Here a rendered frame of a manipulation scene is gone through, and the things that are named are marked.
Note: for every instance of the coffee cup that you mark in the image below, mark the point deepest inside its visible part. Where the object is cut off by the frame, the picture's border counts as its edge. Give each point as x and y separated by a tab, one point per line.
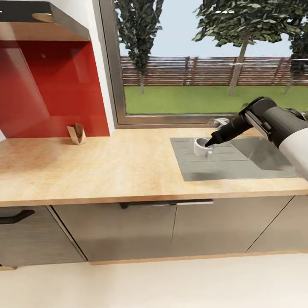
200	150

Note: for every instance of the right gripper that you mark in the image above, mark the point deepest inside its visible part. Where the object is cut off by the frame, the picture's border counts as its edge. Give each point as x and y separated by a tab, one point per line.
225	134

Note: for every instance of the fixed window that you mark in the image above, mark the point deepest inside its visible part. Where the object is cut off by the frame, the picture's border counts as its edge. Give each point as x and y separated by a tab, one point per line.
186	63

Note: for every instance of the countertop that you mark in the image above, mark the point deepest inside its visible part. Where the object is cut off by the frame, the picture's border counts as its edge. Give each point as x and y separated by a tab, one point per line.
130	165

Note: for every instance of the dishwasher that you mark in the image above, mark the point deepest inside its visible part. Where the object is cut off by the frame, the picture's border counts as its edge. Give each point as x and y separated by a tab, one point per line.
30	235

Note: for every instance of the drop in sink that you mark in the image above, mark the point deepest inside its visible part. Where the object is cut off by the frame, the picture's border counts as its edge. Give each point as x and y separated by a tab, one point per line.
243	157

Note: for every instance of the shelf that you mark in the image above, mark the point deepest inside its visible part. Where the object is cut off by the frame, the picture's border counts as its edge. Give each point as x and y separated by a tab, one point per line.
38	21

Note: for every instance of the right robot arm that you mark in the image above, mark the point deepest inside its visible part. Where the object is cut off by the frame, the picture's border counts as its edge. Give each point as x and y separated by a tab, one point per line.
288	130

